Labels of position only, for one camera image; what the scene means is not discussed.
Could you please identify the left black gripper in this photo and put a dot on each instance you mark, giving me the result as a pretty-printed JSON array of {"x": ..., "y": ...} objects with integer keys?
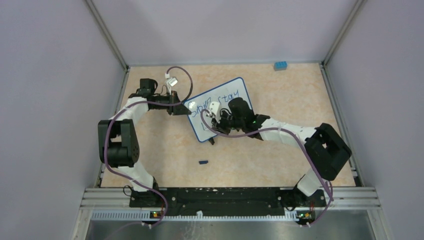
[{"x": 179, "y": 109}]

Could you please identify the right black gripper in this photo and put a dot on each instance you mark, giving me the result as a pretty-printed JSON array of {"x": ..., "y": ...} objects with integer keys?
[{"x": 220, "y": 126}]

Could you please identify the blue framed whiteboard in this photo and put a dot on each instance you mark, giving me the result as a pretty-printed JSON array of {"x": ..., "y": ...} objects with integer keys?
[{"x": 221, "y": 94}]

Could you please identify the dark blue marker cap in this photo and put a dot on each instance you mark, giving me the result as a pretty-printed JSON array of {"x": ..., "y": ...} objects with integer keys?
[{"x": 203, "y": 162}]

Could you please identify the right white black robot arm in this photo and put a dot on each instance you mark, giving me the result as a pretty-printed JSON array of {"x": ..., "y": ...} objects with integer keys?
[{"x": 324, "y": 149}]

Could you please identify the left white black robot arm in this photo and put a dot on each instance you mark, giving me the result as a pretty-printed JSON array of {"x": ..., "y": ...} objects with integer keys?
[{"x": 119, "y": 147}]

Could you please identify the blue toy brick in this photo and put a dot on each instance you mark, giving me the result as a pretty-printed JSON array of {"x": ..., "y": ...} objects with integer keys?
[{"x": 280, "y": 66}]

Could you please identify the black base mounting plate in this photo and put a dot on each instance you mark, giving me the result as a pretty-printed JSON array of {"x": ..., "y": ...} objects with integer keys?
[{"x": 227, "y": 201}]

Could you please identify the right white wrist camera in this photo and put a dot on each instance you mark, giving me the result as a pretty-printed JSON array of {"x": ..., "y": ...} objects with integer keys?
[{"x": 214, "y": 111}]

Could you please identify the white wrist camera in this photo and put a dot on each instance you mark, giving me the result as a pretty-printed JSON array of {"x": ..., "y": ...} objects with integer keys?
[
  {"x": 170, "y": 82},
  {"x": 214, "y": 111}
]

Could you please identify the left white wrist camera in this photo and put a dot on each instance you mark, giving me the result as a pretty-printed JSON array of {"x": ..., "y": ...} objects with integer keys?
[{"x": 170, "y": 82}]

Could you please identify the white slotted cable duct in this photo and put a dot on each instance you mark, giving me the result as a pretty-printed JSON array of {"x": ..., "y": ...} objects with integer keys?
[{"x": 147, "y": 216}]

